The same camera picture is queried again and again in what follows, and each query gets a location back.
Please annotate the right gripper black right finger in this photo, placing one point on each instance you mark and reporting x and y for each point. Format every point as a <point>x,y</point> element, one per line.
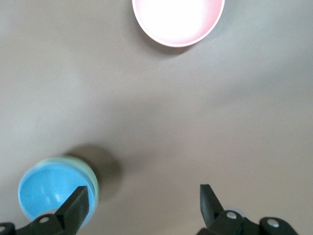
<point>210,208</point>

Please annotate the pale green bowl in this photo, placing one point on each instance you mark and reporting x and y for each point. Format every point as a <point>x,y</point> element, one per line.
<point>88,171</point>

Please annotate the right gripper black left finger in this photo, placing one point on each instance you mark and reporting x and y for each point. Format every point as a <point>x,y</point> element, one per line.
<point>71,210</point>

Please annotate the blue bowl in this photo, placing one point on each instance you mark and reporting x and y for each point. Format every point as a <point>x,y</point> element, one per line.
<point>46,188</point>

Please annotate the brown table cover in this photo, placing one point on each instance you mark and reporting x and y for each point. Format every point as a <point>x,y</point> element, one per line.
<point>73,98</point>

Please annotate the pink bowl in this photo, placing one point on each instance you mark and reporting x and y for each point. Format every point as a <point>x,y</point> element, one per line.
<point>178,19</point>

